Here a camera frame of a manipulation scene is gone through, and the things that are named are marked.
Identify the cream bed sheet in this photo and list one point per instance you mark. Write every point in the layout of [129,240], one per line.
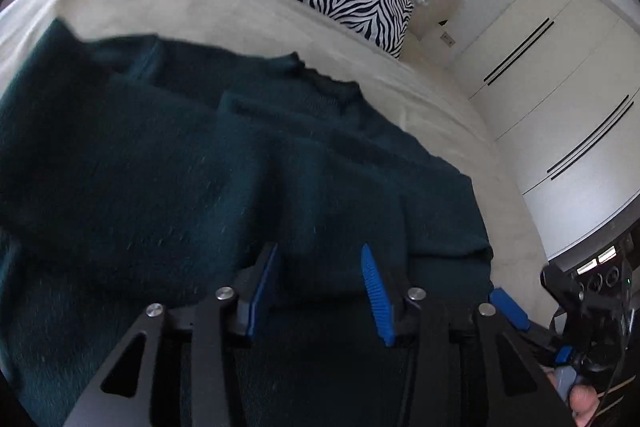
[416,95]

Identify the person's right hand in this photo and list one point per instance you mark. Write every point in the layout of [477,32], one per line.
[583,400]

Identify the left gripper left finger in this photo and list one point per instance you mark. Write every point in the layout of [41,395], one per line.
[256,287]

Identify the dark teal knit sweater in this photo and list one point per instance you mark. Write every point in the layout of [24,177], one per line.
[141,170]

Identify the wall power socket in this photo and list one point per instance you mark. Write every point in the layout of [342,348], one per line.
[447,39]

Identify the white wardrobe with handles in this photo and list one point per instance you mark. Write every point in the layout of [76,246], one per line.
[557,84]

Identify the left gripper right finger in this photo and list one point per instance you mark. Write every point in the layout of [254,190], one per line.
[387,289]

